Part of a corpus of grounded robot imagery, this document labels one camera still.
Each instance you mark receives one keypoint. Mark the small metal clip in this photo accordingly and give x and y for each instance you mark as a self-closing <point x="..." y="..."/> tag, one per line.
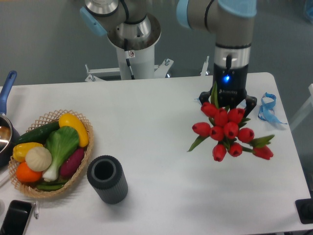
<point x="36" y="209"/>

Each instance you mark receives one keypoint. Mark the black device at edge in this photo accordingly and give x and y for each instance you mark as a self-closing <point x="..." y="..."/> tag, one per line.
<point x="305" y="210"/>

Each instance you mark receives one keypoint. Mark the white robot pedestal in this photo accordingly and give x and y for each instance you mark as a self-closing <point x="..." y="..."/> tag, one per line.
<point x="133" y="64"/>

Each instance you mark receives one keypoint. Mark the green bok choy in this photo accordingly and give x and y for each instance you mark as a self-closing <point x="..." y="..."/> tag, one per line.
<point x="61" y="144"/>

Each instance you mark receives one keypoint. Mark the red tulip bouquet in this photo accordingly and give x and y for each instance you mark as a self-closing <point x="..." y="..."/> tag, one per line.
<point x="226" y="126"/>

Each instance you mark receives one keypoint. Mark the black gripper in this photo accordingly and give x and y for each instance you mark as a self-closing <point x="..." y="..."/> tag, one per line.
<point x="231" y="88"/>

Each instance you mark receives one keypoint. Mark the yellow bell pepper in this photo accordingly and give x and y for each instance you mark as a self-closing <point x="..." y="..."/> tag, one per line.
<point x="20" y="150"/>

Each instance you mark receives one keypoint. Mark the black smartphone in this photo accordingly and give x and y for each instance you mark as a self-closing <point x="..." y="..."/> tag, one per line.
<point x="16" y="218"/>

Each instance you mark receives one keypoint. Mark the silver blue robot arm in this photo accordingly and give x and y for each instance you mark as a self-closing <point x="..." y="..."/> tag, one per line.
<point x="133" y="27"/>

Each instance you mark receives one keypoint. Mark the blue ribbon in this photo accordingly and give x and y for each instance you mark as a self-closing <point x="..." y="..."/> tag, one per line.
<point x="266" y="110"/>

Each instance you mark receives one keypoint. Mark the purple sweet potato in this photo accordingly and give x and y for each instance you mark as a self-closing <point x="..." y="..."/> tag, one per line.
<point x="70" y="166"/>

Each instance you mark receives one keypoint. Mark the green pea pods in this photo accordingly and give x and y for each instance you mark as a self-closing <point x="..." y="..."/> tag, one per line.
<point x="51" y="186"/>

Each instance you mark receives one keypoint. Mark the green cucumber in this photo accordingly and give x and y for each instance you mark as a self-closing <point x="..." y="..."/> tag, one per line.
<point x="39" y="134"/>

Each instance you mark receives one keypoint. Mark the blue handled saucepan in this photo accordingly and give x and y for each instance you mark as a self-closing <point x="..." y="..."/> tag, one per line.
<point x="8" y="134"/>

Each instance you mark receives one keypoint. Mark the white garlic bulb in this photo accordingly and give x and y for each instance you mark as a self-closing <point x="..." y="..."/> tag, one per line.
<point x="38" y="159"/>

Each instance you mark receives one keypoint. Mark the orange fruit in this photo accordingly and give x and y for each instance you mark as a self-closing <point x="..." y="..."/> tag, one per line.
<point x="26" y="175"/>

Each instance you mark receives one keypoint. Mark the white frame at right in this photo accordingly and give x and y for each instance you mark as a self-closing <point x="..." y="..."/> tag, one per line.
<point x="303" y="111"/>

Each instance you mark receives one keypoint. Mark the dark grey ribbed vase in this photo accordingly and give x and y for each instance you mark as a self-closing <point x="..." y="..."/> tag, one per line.
<point x="106" y="176"/>

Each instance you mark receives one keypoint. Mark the woven wicker basket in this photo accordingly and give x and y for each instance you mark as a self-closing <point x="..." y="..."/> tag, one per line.
<point x="50" y="117"/>

